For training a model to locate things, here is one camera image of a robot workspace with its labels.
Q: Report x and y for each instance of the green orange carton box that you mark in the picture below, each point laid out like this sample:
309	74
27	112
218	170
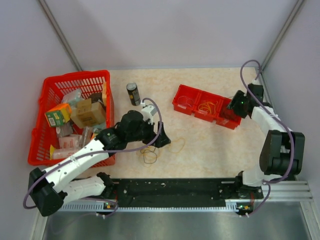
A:
59	115

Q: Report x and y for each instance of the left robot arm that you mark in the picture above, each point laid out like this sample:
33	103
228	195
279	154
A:
57	185

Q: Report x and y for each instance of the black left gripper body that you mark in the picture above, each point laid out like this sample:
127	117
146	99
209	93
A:
155	143

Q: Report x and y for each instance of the pink snack packet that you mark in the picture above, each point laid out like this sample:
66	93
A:
67	146

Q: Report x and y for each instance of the brown cardboard box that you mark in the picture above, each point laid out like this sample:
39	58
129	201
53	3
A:
88	114

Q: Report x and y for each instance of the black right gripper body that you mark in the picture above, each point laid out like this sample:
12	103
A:
237	103

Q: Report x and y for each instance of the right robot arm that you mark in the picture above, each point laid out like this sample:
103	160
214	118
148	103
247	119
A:
283	149

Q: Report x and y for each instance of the red three-compartment bin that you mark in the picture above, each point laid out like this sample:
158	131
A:
205	106

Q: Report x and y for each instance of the black drink can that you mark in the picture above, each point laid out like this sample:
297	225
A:
133	93

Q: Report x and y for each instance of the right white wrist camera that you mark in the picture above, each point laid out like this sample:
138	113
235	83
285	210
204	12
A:
256	81

